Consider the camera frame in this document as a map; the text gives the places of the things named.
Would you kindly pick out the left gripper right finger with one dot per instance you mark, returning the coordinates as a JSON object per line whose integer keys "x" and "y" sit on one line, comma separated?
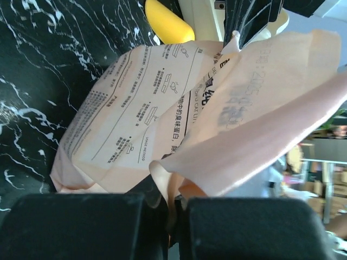
{"x": 250, "y": 228}

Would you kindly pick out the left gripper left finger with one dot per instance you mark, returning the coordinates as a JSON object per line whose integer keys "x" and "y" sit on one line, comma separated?
{"x": 84, "y": 226}

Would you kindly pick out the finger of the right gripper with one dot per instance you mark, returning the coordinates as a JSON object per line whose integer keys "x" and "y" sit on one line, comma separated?
{"x": 248, "y": 17}

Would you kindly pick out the yellow plastic litter scoop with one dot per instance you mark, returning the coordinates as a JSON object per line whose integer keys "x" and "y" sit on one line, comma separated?
{"x": 167, "y": 26}

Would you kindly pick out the pink cat litter bag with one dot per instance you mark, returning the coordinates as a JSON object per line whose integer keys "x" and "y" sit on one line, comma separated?
{"x": 203, "y": 119}

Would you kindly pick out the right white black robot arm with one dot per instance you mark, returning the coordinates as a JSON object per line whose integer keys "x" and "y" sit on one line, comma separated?
{"x": 330, "y": 9}

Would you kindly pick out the beige litter box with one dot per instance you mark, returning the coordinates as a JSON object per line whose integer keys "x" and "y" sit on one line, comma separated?
{"x": 207, "y": 21}

